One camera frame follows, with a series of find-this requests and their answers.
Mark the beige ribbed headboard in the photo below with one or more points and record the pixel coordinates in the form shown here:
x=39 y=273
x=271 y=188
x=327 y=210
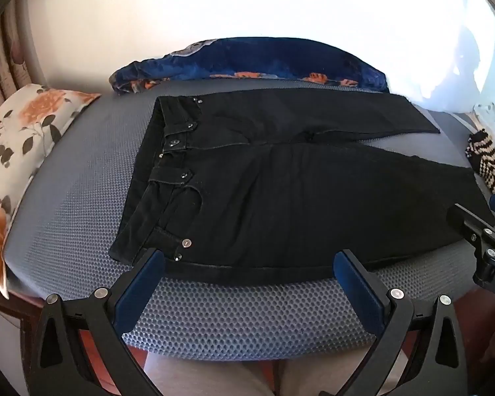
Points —
x=6 y=62

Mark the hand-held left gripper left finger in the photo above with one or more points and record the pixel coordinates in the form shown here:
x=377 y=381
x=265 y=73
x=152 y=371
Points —
x=145 y=283

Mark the dark wooden bed frame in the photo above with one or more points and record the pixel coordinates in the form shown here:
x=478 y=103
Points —
x=8 y=301

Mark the black pants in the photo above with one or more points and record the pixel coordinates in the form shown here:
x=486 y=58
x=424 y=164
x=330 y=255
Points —
x=280 y=198

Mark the black and beige striped cloth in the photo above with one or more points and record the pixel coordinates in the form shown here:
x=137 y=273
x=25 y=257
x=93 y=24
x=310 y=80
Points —
x=489 y=161

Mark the grey mesh mattress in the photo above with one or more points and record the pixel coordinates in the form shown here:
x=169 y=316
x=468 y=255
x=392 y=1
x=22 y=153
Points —
x=78 y=181

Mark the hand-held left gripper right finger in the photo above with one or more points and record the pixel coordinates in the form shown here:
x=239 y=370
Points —
x=354 y=288

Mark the blue floral blanket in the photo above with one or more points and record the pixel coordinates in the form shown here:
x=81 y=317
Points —
x=247 y=60

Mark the floral white pillow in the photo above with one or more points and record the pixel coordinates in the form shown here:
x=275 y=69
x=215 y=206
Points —
x=14 y=148

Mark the white curtain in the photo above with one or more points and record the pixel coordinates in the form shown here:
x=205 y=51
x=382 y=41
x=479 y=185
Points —
x=449 y=49

